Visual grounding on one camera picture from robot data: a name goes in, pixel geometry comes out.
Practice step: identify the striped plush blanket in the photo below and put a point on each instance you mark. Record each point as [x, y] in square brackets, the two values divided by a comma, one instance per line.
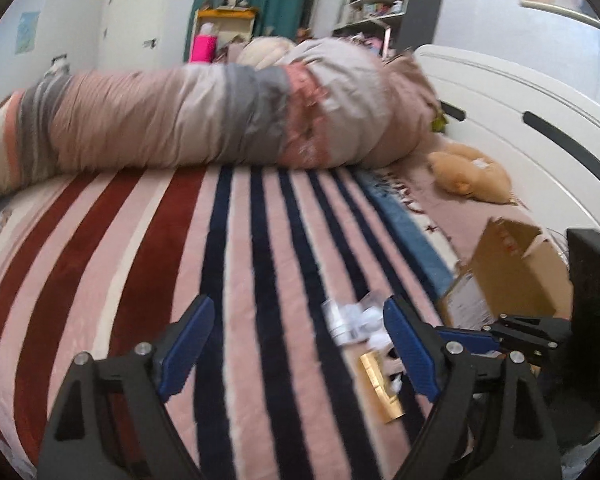
[145, 280]

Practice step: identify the rolled pink grey duvet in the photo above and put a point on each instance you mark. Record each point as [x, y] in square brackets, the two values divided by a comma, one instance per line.
[190, 115]

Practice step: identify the white bed headboard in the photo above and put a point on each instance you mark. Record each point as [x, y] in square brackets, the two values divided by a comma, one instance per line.
[520, 110]

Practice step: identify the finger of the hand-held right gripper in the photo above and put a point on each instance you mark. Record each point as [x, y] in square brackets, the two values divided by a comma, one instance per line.
[467, 339]

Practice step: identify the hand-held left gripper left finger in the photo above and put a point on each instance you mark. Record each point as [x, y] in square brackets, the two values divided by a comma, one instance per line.
[187, 346]

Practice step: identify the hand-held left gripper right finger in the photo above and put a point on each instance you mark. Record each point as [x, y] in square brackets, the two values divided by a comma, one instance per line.
[411, 351]

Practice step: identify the white crumpled plastic packet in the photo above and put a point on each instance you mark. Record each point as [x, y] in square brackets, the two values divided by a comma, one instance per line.
[352, 317]

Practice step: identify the pink bottle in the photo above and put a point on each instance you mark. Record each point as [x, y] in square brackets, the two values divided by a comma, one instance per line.
[203, 48]

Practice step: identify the gold rectangular box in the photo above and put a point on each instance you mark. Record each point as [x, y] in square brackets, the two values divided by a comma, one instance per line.
[380, 385]

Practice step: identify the brown cardboard box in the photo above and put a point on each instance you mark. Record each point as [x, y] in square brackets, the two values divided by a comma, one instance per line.
[510, 275]

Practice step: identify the pale blue wall poster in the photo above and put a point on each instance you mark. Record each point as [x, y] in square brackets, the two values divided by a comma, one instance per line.
[28, 32]

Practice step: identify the cream round pillow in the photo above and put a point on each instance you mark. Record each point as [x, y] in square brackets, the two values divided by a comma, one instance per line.
[265, 52]

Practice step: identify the small green toy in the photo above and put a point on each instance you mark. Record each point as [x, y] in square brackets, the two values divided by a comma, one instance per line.
[439, 121]

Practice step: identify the orange plush toy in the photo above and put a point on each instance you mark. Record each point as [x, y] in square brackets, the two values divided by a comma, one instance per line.
[472, 172]

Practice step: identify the white door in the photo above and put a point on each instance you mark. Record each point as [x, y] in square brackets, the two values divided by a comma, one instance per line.
[145, 15]

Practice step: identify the pink bed sheet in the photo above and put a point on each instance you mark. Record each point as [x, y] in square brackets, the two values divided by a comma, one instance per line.
[450, 215]

